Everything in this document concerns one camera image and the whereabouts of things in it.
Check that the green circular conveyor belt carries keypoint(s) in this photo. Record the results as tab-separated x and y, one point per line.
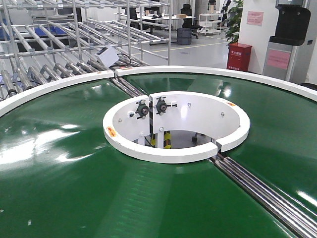
60	178

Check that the white outer conveyor rim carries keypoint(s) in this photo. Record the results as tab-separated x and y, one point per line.
30	94

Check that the steel conveyor rollers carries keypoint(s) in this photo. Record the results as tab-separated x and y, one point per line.
291	216

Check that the white control box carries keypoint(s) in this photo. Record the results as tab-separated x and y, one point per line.
107	55

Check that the black office chair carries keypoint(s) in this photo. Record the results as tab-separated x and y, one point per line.
189	22

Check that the red fire extinguisher cabinet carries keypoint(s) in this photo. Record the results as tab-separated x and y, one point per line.
239	57

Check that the steel roller rack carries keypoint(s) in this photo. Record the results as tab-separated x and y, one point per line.
47	40

